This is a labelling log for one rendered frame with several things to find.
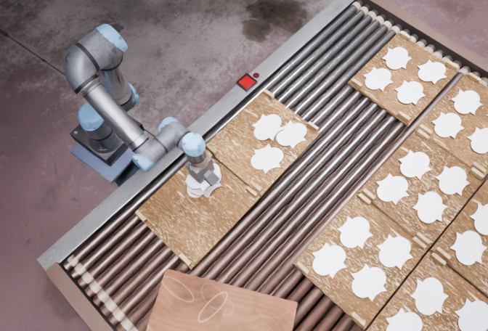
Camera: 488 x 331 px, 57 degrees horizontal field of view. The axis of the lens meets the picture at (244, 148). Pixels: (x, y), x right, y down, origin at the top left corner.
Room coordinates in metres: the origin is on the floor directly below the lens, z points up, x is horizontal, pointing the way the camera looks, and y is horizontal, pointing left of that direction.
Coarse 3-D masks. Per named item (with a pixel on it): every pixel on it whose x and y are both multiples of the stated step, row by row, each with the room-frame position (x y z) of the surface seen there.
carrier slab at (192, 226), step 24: (168, 192) 0.72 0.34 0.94; (216, 192) 0.70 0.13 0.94; (240, 192) 0.69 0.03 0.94; (168, 216) 0.61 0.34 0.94; (192, 216) 0.60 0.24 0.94; (216, 216) 0.59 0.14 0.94; (240, 216) 0.58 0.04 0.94; (168, 240) 0.51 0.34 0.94; (192, 240) 0.50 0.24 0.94; (216, 240) 0.49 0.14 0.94; (192, 264) 0.40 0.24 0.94
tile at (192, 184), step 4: (216, 168) 0.76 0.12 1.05; (216, 172) 0.74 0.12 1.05; (188, 176) 0.73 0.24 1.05; (188, 180) 0.72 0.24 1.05; (192, 180) 0.72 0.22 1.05; (204, 180) 0.71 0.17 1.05; (188, 184) 0.70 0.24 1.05; (192, 184) 0.70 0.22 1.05; (196, 184) 0.70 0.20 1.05; (200, 184) 0.69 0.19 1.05; (204, 184) 0.69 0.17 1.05; (208, 184) 0.69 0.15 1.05; (192, 188) 0.68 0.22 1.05; (196, 188) 0.68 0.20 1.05; (200, 188) 0.68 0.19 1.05; (204, 188) 0.68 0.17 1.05
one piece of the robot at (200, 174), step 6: (210, 162) 0.73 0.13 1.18; (192, 168) 0.70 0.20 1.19; (198, 168) 0.70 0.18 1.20; (204, 168) 0.71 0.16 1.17; (210, 168) 0.73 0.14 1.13; (192, 174) 0.71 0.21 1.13; (198, 174) 0.69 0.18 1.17; (204, 174) 0.70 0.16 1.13; (210, 174) 0.70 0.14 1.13; (198, 180) 0.69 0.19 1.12; (210, 180) 0.68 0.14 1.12; (216, 180) 0.68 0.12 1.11
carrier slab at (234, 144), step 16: (240, 112) 1.09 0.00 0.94; (256, 112) 1.08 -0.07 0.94; (272, 112) 1.08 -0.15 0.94; (288, 112) 1.07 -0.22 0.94; (224, 128) 1.01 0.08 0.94; (240, 128) 1.00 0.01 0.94; (224, 144) 0.93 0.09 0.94; (240, 144) 0.92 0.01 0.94; (256, 144) 0.91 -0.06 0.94; (272, 144) 0.91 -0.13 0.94; (304, 144) 0.89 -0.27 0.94; (224, 160) 0.85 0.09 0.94; (240, 160) 0.84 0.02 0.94; (288, 160) 0.82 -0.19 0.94; (240, 176) 0.76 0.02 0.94; (256, 176) 0.76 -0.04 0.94; (272, 176) 0.75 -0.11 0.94
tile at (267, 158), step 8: (256, 152) 0.87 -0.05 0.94; (264, 152) 0.87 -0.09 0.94; (272, 152) 0.86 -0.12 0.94; (280, 152) 0.86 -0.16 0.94; (256, 160) 0.83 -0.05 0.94; (264, 160) 0.83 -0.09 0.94; (272, 160) 0.82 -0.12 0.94; (280, 160) 0.82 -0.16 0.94; (256, 168) 0.79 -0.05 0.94; (264, 168) 0.79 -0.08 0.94; (272, 168) 0.79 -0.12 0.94
